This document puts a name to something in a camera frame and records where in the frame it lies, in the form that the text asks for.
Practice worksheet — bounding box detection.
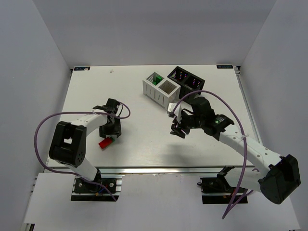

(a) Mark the red green lego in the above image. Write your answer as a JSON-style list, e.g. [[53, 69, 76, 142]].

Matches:
[[98, 137, 115, 149]]

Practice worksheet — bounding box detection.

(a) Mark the green long lego piece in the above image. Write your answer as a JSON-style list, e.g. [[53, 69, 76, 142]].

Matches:
[[152, 76, 163, 86]]

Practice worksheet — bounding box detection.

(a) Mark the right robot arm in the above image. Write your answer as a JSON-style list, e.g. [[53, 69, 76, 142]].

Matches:
[[167, 97, 301, 205]]

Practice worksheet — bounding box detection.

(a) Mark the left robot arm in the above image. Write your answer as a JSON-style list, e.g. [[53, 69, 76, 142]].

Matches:
[[49, 98, 121, 183]]

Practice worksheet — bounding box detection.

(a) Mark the black slotted container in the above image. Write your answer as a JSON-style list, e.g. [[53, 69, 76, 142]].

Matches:
[[167, 66, 205, 99]]

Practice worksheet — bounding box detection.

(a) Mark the white slotted container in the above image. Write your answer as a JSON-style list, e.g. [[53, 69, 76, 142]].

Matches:
[[142, 72, 180, 110]]

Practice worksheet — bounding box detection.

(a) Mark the left blue table label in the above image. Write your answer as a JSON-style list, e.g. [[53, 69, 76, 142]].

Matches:
[[73, 66, 90, 71]]

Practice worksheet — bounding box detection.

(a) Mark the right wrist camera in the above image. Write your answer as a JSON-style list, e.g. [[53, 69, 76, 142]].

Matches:
[[167, 103, 182, 119]]

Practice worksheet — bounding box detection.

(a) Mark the aluminium table rail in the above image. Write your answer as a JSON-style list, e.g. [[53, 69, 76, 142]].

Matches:
[[45, 167, 258, 176]]

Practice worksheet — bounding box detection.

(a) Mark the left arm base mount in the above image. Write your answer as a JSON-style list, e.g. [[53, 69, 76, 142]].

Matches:
[[71, 175, 122, 202]]

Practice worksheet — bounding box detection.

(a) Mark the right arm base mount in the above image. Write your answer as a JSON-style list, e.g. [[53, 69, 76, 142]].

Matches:
[[197, 166, 242, 205]]

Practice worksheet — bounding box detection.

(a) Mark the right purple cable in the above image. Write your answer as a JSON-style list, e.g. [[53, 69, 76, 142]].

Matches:
[[174, 90, 253, 219]]

